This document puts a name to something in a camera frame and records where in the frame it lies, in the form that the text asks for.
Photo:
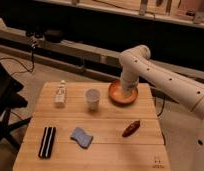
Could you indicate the dark red chili pepper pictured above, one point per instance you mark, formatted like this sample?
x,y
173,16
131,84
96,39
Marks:
x,y
131,129

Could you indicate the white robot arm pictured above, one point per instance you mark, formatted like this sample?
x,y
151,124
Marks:
x,y
135,64

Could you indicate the black white striped block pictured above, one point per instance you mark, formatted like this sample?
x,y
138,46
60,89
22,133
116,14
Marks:
x,y
47,143

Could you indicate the black power adapter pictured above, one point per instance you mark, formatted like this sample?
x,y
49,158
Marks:
x,y
54,36

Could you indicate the blue sponge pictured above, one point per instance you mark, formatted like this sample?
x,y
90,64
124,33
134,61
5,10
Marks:
x,y
81,137

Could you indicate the orange wooden bowl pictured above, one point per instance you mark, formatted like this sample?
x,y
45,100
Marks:
x,y
119,96

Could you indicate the translucent plastic cup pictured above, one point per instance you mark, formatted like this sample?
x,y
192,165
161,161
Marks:
x,y
92,98

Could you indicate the small white bottle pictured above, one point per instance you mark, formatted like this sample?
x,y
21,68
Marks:
x,y
60,96

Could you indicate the black office chair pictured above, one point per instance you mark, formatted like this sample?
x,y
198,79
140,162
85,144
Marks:
x,y
10,99

